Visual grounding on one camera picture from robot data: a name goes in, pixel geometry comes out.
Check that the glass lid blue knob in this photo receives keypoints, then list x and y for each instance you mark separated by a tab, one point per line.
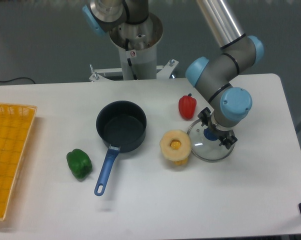
204	145

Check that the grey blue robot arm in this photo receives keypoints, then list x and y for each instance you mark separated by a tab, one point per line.
211	78

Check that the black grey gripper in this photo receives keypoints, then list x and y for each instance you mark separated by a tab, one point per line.
215	130

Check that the red bell pepper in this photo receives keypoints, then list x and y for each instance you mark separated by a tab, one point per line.
186	106

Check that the green bell pepper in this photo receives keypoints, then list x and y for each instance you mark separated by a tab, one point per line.
79	163

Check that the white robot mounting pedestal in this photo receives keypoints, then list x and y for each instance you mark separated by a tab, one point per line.
137	49

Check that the dark pot blue handle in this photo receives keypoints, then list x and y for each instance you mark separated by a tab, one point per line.
122	128

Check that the yellow plastic basket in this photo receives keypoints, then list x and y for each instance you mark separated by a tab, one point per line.
16	121

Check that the yellow pumpkin slice toy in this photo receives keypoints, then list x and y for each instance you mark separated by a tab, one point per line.
176	146

